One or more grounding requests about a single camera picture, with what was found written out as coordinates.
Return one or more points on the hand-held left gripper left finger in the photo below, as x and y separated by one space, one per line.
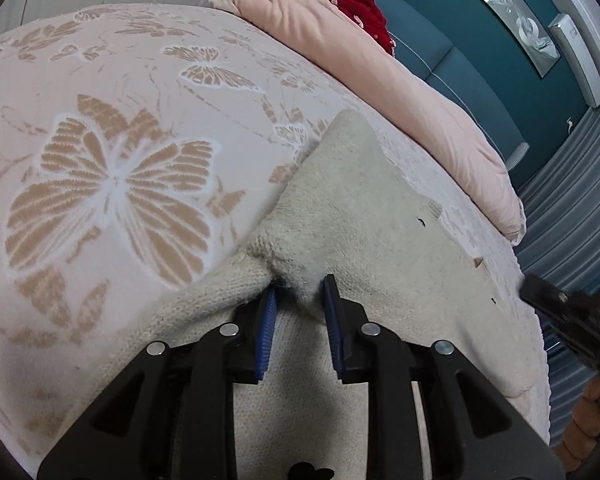
266 332

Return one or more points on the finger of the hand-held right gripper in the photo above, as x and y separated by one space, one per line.
550 295

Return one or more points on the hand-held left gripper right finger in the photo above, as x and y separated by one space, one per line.
332 330

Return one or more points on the cream knitted sweater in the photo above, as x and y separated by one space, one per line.
370 210

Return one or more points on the blue-grey curtain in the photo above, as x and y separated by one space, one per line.
570 185

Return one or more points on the pink quilt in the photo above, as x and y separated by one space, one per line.
380 85

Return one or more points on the butterfly-patterned pink bed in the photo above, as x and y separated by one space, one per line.
130 110

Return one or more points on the decorative mirror panel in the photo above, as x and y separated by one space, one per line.
525 30

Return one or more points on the teal padded headboard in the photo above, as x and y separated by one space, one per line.
430 10

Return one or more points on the red cloth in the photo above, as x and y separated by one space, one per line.
367 12

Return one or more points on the white wall fixture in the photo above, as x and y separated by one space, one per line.
577 60

